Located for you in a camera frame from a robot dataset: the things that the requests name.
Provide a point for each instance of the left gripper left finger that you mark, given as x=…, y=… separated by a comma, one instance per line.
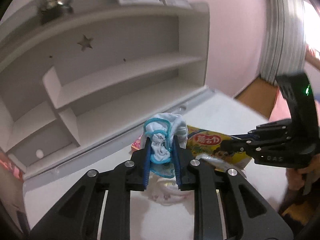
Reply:
x=97, y=206

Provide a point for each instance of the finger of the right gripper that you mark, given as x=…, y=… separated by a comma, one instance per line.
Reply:
x=234, y=146
x=247, y=136

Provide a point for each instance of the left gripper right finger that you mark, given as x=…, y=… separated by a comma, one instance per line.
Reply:
x=226, y=205

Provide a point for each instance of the yellow snack bag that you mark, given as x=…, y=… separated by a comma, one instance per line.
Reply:
x=201, y=141

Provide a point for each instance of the white blue trimmed cloth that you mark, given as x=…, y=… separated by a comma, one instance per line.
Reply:
x=161, y=130

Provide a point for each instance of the pink candy box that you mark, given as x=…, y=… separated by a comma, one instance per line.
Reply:
x=136, y=145

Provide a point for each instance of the right hand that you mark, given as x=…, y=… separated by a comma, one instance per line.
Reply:
x=295, y=177

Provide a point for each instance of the white drawer knob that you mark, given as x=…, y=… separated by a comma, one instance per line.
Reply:
x=39, y=153

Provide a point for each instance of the white patterned face mask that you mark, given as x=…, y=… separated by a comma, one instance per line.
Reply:
x=165, y=191

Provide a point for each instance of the grey striped curtain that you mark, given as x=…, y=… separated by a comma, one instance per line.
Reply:
x=285, y=45

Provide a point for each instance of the white desk shelf unit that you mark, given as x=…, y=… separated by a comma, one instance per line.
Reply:
x=78, y=82

